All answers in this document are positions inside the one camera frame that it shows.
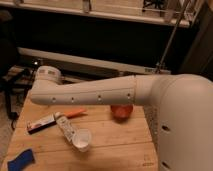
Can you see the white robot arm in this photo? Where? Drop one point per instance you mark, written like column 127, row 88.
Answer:
column 184, row 104

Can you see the orange bowl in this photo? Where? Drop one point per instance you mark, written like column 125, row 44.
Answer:
column 121, row 112

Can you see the metal pole stand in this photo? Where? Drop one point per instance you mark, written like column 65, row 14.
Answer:
column 160, row 64

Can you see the black red eraser box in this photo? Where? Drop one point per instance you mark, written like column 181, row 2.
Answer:
column 36, row 126

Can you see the long white baseboard beam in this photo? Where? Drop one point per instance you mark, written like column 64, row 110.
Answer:
column 84, row 65

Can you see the wooden upper shelf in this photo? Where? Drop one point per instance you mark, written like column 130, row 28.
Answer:
column 128, row 10

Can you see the dark grey cabinet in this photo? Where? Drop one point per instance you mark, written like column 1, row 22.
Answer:
column 199, row 58

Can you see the black office chair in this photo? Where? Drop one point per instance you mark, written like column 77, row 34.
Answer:
column 9, row 57

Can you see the blue sponge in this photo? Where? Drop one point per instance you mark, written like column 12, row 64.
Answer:
column 24, row 159

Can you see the white paper cup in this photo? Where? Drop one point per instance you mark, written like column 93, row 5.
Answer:
column 82, row 139

